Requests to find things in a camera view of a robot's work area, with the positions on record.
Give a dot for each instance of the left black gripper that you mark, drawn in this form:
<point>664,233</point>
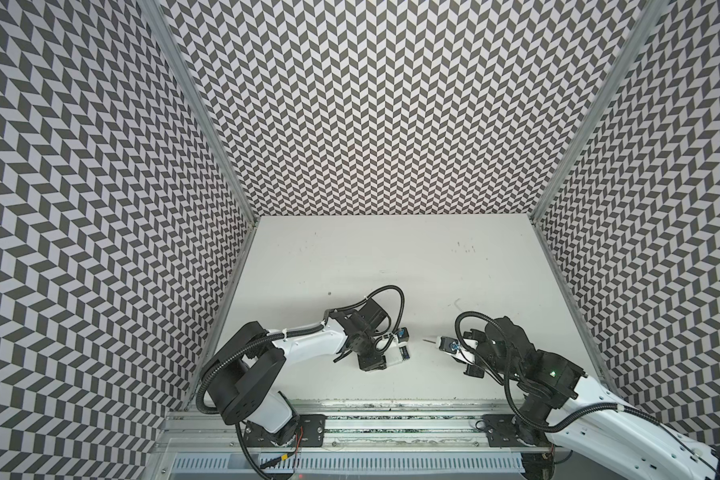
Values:
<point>377,361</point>

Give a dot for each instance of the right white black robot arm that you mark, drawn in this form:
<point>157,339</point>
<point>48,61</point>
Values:
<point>556,402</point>

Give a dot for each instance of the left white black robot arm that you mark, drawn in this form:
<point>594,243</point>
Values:
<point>237,383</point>

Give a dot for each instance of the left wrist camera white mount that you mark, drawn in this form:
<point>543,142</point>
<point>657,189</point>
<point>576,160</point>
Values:
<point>397,351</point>

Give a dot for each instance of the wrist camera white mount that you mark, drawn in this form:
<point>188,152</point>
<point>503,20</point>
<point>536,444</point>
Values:
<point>397,351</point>
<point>453,348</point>

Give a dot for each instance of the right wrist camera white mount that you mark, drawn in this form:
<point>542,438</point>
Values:
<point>453,348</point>

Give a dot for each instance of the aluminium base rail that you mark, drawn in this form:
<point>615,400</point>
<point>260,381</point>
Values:
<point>366,425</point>

